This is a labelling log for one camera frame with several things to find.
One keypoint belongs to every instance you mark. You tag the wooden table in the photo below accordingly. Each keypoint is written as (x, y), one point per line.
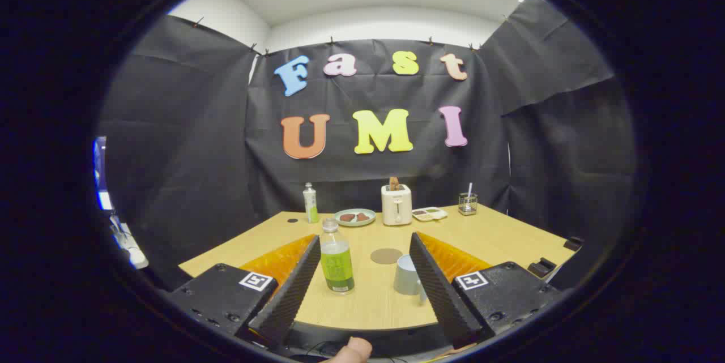
(368, 306)

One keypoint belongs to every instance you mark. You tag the white spoon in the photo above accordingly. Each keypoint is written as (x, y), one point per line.
(469, 188)

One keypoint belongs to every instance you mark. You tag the pale green plate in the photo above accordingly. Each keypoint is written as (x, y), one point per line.
(368, 217)

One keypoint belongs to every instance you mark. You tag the bright monitor screen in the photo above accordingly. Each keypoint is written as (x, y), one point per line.
(102, 182)

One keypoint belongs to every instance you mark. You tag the slim white green bottle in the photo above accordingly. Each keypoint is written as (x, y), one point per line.
(310, 204)

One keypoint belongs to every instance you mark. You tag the green label juice bottle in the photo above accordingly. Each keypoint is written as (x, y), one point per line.
(337, 269)

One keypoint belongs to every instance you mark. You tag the brown toast slice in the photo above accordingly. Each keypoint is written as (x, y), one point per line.
(393, 183)

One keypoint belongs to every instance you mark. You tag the pale blue cup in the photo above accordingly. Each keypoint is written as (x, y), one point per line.
(405, 278)

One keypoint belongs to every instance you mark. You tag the cream toaster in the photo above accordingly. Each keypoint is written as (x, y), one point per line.
(396, 207)

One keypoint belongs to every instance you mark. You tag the clear glass holder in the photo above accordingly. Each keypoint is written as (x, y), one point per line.
(468, 205)

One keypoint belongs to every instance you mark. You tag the white power strip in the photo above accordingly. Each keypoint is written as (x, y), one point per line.
(131, 250)

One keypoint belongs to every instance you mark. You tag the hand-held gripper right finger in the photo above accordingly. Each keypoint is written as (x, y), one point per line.
(436, 289)

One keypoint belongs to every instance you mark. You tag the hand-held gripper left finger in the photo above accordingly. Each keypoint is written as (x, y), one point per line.
(291, 289)

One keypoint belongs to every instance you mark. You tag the round brown coaster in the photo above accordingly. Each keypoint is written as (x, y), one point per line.
(386, 256)

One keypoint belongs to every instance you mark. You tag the white divided food tray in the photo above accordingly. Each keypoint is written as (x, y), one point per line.
(429, 214)

